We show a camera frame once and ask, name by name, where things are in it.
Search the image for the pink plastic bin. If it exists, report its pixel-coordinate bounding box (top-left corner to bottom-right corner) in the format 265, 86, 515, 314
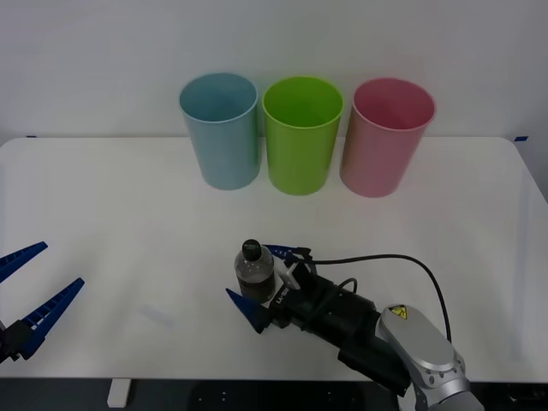
339, 76, 437, 199

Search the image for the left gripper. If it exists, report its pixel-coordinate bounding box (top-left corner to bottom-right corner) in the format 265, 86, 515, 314
0, 241, 86, 365

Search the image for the white table leg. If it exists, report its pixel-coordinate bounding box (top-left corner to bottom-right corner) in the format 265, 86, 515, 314
106, 378, 131, 408

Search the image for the green plastic bin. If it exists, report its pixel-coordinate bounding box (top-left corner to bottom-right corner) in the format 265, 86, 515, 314
261, 75, 345, 197

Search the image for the small dark plastic bottle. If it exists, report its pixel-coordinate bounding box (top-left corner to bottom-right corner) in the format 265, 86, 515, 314
233, 238, 276, 303

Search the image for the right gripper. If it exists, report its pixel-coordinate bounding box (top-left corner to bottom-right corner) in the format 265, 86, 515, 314
225, 243, 344, 335

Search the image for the pale blue plastic bin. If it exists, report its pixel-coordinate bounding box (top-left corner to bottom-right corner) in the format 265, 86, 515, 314
178, 72, 260, 191

